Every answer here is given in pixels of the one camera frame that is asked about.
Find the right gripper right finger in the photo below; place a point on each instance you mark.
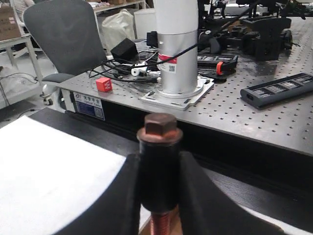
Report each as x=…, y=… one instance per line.
x=210, y=203

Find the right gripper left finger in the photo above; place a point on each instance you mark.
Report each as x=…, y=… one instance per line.
x=107, y=205

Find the black sleeve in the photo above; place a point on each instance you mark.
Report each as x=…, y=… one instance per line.
x=159, y=176

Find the copper bolt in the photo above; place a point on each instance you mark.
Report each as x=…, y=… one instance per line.
x=160, y=128

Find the cardboard box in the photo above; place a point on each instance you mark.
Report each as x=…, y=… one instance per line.
x=8, y=23

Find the metal bench with holes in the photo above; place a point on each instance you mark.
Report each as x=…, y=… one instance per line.
x=244, y=105

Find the red cube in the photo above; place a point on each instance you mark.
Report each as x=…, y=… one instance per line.
x=104, y=84

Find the black screwdriver bit case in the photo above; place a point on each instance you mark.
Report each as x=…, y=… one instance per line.
x=278, y=89

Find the black case with orange latch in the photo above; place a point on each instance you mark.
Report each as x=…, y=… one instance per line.
x=217, y=64

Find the black power adapter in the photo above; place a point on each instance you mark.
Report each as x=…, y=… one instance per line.
x=124, y=50

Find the silver-white machine column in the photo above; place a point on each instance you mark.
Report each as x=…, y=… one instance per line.
x=177, y=49

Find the grey office chair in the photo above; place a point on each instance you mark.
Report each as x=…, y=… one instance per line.
x=66, y=41

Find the black machine assembly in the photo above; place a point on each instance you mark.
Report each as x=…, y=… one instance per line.
x=256, y=31

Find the white plastic bag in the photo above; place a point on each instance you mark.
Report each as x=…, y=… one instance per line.
x=118, y=28

